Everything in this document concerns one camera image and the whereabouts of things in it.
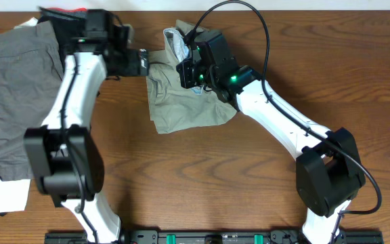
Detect khaki green shorts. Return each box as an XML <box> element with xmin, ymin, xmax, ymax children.
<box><xmin>146</xmin><ymin>20</ymin><xmax>236</xmax><ymax>134</ymax></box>

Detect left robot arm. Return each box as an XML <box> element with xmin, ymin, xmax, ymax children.
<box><xmin>23</xmin><ymin>24</ymin><xmax>148</xmax><ymax>243</ymax></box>

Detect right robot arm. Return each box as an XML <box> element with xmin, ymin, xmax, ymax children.
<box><xmin>176</xmin><ymin>58</ymin><xmax>366</xmax><ymax>243</ymax></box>

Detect black shorts red waistband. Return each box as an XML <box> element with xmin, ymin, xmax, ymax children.
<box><xmin>39</xmin><ymin>7</ymin><xmax>123</xmax><ymax>81</ymax></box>

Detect grey shorts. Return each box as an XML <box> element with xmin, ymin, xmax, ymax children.
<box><xmin>0</xmin><ymin>22</ymin><xmax>64</xmax><ymax>181</ymax></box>

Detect white folded garment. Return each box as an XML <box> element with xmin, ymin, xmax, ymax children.
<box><xmin>0</xmin><ymin>180</ymin><xmax>30</xmax><ymax>213</ymax></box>

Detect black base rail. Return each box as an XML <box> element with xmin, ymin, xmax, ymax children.
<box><xmin>44</xmin><ymin>230</ymin><xmax>385</xmax><ymax>244</ymax></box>

